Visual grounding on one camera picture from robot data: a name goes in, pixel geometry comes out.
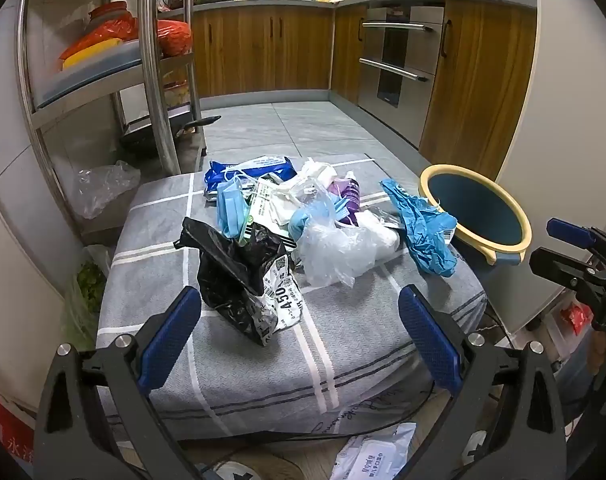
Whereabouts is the blue bin with yellow rim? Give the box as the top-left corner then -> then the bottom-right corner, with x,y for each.
417,164 -> 533,267

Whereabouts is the white wet wipe pack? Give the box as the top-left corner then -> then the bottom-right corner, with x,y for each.
330,422 -> 418,480

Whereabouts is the grey blue tray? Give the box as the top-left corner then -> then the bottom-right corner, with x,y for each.
35,42 -> 148,108

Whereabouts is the black frying pan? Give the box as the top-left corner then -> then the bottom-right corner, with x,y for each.
118,115 -> 223,153

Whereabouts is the blue face mask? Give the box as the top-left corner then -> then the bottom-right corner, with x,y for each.
217,180 -> 256,241
287,195 -> 349,238

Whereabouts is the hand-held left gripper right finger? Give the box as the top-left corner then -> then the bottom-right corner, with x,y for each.
398,284 -> 569,480

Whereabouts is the metal shelf rack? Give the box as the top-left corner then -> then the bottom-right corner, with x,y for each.
15,0 -> 209,241

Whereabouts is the orange mesh bag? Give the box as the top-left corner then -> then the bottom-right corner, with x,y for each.
155,19 -> 193,58

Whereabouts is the clear bag of snacks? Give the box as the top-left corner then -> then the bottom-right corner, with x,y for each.
163,80 -> 191,108

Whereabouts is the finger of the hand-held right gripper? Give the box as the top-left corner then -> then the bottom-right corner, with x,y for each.
547,217 -> 606,251
529,247 -> 606,331

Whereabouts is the steel built-in oven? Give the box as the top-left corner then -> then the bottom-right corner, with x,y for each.
357,5 -> 445,146

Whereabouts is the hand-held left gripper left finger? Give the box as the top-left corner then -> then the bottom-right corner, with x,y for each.
33,286 -> 204,480

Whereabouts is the clear plastic floor bag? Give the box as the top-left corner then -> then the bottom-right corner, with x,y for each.
75,160 -> 141,220

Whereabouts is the grey refrigerator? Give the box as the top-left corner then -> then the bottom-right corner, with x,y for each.
496,0 -> 606,331

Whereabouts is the grey checked rug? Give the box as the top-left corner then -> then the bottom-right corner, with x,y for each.
95,152 -> 488,441

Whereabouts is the yellow flat board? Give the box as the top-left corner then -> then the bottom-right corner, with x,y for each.
63,37 -> 121,70

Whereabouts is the black plastic bag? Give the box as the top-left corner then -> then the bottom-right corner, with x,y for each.
174,216 -> 296,347

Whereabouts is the white plastic bag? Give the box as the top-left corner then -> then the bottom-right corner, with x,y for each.
355,210 -> 401,256

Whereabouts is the red lidded container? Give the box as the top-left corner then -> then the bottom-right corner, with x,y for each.
88,2 -> 128,23

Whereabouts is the wooden kitchen cabinet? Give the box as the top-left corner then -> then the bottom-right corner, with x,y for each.
418,0 -> 538,181
190,0 -> 369,106

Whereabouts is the red cardboard box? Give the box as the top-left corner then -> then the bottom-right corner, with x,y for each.
0,387 -> 38,480

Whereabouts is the plastic bag of greens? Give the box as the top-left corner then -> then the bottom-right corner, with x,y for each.
60,245 -> 114,351

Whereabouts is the person's right hand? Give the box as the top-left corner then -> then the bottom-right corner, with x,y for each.
586,330 -> 606,371

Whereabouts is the red packet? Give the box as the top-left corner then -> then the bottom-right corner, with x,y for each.
560,305 -> 594,336

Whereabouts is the purple spray bottle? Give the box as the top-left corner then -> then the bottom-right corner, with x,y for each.
333,170 -> 364,226

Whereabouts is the blue plastic bag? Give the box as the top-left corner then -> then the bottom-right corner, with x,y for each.
380,178 -> 459,277

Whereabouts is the white green medicine box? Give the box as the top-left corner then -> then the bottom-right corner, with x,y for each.
238,180 -> 294,241

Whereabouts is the white printed wrapper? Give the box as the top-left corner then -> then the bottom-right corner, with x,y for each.
255,255 -> 304,348

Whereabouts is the blue wet wipe pack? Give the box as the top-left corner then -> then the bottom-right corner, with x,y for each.
204,156 -> 298,203

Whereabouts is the orange plastic bag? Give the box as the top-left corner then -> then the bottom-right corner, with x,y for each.
60,14 -> 138,61

